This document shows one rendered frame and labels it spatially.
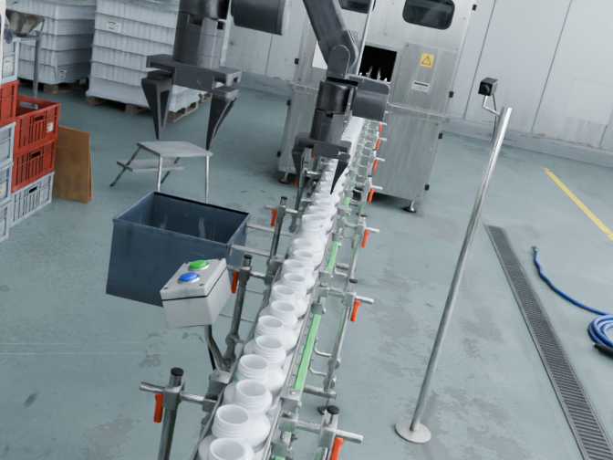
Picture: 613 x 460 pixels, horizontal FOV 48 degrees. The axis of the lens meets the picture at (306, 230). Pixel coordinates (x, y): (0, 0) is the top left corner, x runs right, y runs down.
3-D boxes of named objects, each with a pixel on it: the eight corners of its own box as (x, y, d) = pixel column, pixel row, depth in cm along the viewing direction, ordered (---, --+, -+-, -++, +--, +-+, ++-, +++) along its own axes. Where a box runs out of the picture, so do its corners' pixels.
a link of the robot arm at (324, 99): (323, 73, 127) (319, 75, 122) (359, 80, 127) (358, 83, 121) (316, 109, 129) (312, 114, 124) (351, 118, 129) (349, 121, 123)
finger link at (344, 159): (307, 184, 134) (316, 137, 131) (343, 192, 134) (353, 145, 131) (303, 193, 128) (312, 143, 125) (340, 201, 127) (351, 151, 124)
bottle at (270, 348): (233, 430, 98) (253, 326, 93) (274, 441, 97) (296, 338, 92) (220, 454, 92) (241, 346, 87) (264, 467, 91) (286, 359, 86)
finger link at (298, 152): (289, 181, 134) (297, 133, 132) (325, 188, 134) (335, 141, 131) (284, 189, 128) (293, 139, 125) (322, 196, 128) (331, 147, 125)
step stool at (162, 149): (161, 182, 547) (168, 131, 534) (209, 208, 510) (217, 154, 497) (109, 185, 513) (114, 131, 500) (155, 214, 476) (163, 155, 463)
